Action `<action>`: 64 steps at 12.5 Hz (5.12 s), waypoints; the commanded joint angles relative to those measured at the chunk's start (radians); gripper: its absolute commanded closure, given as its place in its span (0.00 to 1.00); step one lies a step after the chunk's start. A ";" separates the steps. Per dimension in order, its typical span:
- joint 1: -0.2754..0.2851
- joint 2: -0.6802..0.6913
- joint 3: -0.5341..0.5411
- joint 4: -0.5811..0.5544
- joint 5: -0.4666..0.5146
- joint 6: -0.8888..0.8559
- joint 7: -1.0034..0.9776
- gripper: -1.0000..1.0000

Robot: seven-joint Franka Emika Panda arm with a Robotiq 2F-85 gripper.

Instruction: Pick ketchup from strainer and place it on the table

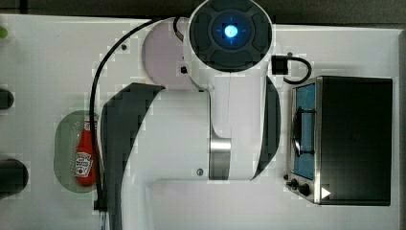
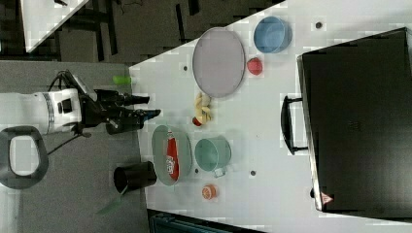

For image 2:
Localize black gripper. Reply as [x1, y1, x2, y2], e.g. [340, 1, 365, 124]
[76, 89, 161, 135]

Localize red plush ketchup bottle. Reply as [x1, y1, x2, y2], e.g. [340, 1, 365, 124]
[166, 131, 180, 181]

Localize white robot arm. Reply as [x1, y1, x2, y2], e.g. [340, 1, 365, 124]
[1, 88, 160, 189]

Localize green oval strainer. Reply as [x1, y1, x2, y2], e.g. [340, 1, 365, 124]
[152, 125, 192, 186]

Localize green marker object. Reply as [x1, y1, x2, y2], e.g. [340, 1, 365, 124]
[113, 76, 131, 85]

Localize yellow peeled plush banana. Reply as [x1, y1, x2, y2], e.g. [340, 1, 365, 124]
[192, 92, 212, 126]

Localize green mug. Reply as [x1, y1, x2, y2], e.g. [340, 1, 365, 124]
[194, 136, 231, 178]

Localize large purple plate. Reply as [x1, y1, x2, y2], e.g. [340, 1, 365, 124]
[192, 27, 245, 98]

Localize plush orange slice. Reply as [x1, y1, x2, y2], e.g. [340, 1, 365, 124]
[201, 184, 217, 200]

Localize pink plush strawberry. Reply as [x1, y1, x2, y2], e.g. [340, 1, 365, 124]
[247, 57, 262, 76]

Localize blue cup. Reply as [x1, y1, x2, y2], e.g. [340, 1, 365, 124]
[254, 17, 292, 53]

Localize black toaster oven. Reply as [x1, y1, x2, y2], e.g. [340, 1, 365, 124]
[296, 27, 412, 221]

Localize black cylindrical camera mount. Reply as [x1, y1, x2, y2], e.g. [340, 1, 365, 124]
[114, 161, 157, 193]

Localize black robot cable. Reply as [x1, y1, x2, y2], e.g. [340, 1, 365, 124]
[47, 130, 92, 156]

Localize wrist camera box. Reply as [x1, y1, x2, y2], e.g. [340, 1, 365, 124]
[69, 74, 97, 101]

